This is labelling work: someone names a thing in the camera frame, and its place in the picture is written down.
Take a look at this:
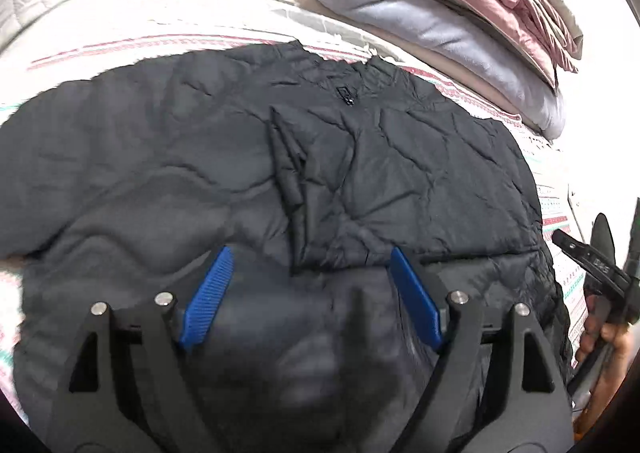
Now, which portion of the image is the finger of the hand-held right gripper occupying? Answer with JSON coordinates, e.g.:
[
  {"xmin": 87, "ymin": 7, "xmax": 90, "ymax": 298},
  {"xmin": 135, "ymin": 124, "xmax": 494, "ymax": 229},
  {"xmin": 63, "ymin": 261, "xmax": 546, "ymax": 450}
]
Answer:
[
  {"xmin": 590, "ymin": 213, "xmax": 617, "ymax": 266},
  {"xmin": 552, "ymin": 229, "xmax": 593, "ymax": 268}
]

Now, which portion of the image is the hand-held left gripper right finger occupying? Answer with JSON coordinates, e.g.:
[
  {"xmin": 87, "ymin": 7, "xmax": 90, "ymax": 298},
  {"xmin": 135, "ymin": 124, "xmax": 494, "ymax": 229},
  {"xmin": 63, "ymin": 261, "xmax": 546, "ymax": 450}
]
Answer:
[{"xmin": 385, "ymin": 247, "xmax": 573, "ymax": 453}]

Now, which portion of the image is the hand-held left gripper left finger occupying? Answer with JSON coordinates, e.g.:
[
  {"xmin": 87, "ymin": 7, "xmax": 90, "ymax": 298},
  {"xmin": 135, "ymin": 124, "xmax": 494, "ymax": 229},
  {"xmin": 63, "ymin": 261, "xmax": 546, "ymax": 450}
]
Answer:
[{"xmin": 47, "ymin": 245, "xmax": 236, "ymax": 453}]

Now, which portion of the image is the black puffer jacket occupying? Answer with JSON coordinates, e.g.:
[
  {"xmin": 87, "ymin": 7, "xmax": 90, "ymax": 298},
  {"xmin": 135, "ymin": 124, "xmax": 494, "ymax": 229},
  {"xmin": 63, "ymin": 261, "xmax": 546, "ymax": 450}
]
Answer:
[{"xmin": 0, "ymin": 40, "xmax": 573, "ymax": 453}]

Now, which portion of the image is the person's right hand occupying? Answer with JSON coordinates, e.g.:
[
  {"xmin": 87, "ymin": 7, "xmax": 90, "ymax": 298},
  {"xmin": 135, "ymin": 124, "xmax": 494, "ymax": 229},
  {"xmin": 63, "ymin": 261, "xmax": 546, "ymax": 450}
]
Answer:
[{"xmin": 575, "ymin": 293, "xmax": 636, "ymax": 429}]

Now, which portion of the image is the red green patterned blanket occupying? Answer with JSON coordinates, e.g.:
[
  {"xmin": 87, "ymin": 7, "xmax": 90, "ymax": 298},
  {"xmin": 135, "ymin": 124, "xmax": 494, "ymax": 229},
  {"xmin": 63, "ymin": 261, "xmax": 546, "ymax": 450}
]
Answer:
[{"xmin": 0, "ymin": 0, "xmax": 596, "ymax": 429}]

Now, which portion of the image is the grey folded blanket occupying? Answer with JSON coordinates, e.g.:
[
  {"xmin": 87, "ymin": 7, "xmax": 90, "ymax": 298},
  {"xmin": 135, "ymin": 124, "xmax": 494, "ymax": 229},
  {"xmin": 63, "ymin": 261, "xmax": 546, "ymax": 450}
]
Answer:
[{"xmin": 300, "ymin": 0, "xmax": 567, "ymax": 140}]

